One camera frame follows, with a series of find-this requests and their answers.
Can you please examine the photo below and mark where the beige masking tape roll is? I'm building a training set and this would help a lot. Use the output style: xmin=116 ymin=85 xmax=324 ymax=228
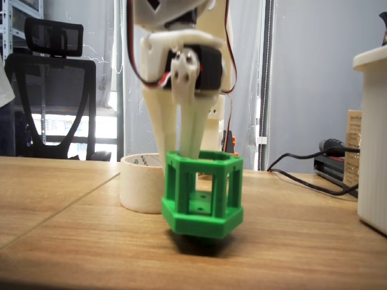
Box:
xmin=119 ymin=152 xmax=167 ymax=214

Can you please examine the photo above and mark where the grey metal shelf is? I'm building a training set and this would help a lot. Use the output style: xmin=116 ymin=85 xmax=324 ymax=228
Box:
xmin=0 ymin=0 xmax=45 ymax=56

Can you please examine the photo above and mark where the black power cable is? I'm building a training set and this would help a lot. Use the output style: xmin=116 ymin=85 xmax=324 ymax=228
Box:
xmin=266 ymin=138 xmax=361 ymax=196

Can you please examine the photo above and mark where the brown cardboard box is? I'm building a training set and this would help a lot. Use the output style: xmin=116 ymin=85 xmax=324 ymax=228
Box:
xmin=343 ymin=109 xmax=363 ymax=187

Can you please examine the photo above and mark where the person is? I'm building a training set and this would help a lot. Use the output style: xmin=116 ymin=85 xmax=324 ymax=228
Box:
xmin=0 ymin=68 xmax=16 ymax=157

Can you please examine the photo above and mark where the white ribbed container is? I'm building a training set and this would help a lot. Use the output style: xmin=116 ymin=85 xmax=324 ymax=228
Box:
xmin=352 ymin=45 xmax=387 ymax=237

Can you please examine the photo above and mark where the green hexagonal printed component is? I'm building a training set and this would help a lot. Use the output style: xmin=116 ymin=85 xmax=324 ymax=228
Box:
xmin=160 ymin=149 xmax=245 ymax=240

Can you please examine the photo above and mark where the grey vertical frame post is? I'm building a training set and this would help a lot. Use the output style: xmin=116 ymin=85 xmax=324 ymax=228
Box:
xmin=260 ymin=0 xmax=276 ymax=172
xmin=114 ymin=0 xmax=125 ymax=163

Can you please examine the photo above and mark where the red white black servo cable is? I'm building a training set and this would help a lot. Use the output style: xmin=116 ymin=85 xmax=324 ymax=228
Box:
xmin=126 ymin=0 xmax=174 ymax=91

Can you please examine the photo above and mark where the orange and black clamp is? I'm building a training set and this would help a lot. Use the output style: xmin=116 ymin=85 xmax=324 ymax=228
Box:
xmin=222 ymin=129 xmax=237 ymax=152

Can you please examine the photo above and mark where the black mesh office chair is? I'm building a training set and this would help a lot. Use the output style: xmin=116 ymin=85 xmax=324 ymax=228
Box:
xmin=4 ymin=16 xmax=112 ymax=161

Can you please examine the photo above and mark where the black device with red label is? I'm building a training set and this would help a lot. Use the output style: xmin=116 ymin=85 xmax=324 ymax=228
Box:
xmin=313 ymin=155 xmax=347 ymax=184

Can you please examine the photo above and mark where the small dark object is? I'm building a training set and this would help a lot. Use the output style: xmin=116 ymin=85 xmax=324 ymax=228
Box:
xmin=378 ymin=11 xmax=387 ymax=48

